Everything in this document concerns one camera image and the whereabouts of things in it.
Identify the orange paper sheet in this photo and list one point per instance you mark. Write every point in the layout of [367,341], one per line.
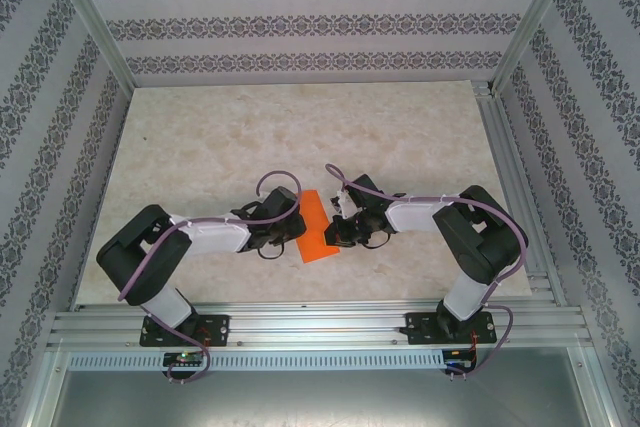
[315,237]

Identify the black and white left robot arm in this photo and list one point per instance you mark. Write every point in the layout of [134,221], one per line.
[145,257]

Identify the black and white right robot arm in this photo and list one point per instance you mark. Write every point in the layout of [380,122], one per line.
[480,242]

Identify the grey metal sheet tray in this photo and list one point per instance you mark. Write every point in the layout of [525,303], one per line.
[320,402]

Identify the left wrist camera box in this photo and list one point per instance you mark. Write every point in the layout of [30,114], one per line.
[280,203]

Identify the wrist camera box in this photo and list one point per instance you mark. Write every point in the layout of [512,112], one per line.
[280,203]
[365,189]

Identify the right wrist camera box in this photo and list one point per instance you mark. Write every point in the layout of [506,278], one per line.
[365,189]

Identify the long aluminium mounting rail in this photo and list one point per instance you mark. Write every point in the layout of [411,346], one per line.
[320,322]

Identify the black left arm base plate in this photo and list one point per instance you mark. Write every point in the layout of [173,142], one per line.
[220,329]

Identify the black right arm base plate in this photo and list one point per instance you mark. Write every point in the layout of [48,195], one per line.
[417,329]

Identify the aluminium side rail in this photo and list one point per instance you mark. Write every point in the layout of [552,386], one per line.
[506,147]

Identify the short aluminium frame post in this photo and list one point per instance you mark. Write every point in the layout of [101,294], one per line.
[597,392]
[37,392]

